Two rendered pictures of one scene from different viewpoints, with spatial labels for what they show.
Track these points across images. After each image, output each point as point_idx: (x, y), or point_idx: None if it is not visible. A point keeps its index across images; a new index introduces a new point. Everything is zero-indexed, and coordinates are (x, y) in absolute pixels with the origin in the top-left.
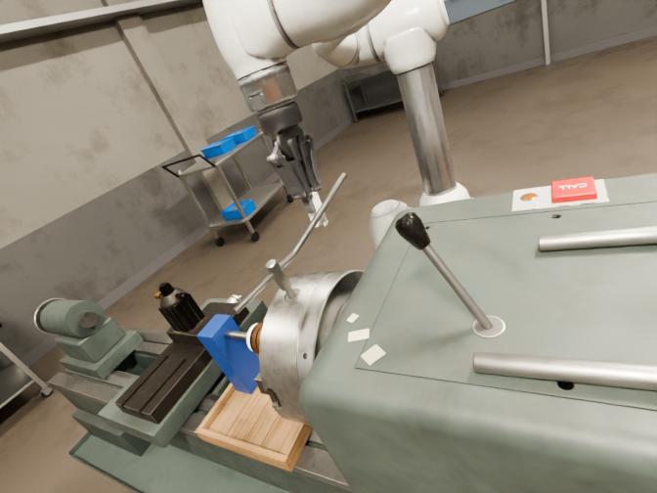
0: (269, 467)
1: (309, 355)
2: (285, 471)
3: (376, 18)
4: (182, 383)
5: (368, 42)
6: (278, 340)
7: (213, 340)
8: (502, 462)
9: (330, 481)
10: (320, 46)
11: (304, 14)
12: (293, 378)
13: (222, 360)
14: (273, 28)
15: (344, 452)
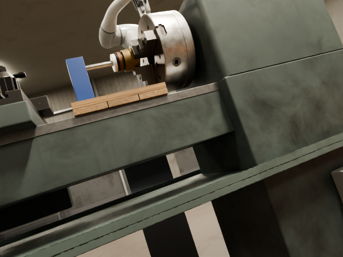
0: (141, 119)
1: (175, 11)
2: (157, 112)
3: (122, 25)
4: (31, 105)
5: (119, 30)
6: (156, 13)
7: (82, 59)
8: None
9: (192, 91)
10: (118, 3)
11: None
12: (172, 16)
13: (82, 79)
14: None
15: (213, 5)
